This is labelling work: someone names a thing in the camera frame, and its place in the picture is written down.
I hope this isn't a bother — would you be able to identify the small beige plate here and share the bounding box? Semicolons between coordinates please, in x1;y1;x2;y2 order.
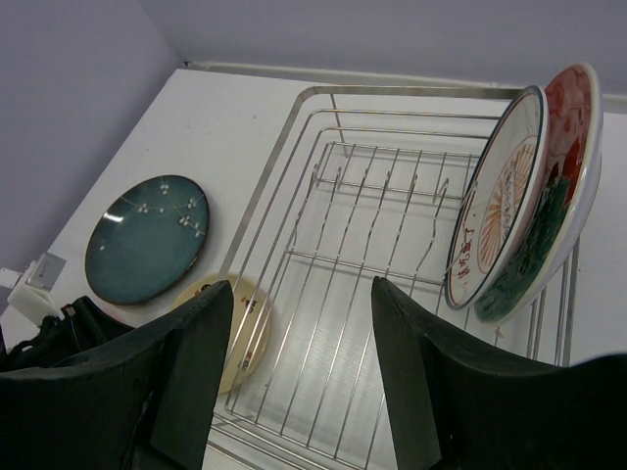
169;272;273;396

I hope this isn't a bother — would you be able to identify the dark teal blossom plate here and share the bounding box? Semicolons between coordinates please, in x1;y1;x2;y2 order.
84;174;211;306

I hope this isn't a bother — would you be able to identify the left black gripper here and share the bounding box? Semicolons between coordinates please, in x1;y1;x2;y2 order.
1;296;132;370

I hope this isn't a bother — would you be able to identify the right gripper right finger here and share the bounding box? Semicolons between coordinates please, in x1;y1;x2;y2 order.
371;277;626;469

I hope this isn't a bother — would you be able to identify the silver wire dish rack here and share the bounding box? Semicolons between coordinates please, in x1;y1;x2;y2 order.
212;85;578;469

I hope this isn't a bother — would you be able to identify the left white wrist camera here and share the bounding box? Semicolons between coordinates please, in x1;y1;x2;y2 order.
1;253;66;327

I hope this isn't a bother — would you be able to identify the red and teal floral plate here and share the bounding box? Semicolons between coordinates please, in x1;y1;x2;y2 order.
473;63;603;324

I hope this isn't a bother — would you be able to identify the white plate orange sunburst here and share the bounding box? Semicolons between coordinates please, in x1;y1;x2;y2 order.
444;85;549;310

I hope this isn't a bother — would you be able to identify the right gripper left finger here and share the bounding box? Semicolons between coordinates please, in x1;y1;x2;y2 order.
1;280;233;469

